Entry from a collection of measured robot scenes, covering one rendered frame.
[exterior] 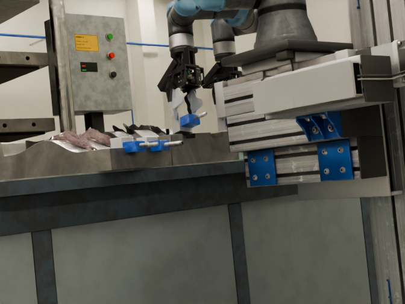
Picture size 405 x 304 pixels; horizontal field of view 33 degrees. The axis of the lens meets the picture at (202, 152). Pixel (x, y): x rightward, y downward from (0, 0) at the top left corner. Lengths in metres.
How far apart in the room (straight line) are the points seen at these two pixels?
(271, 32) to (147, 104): 8.67
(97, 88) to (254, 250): 1.10
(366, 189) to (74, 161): 0.73
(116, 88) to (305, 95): 1.66
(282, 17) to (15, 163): 0.82
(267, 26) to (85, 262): 0.73
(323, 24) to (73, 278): 8.49
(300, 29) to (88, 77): 1.43
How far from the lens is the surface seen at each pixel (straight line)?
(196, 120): 2.00
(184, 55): 2.05
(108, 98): 2.91
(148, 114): 10.23
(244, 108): 1.67
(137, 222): 1.86
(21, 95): 9.47
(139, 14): 10.47
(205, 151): 2.05
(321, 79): 1.34
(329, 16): 9.94
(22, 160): 1.92
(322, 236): 2.37
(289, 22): 1.61
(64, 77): 2.67
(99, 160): 1.74
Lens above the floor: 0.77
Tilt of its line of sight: 2 degrees up
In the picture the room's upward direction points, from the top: 6 degrees counter-clockwise
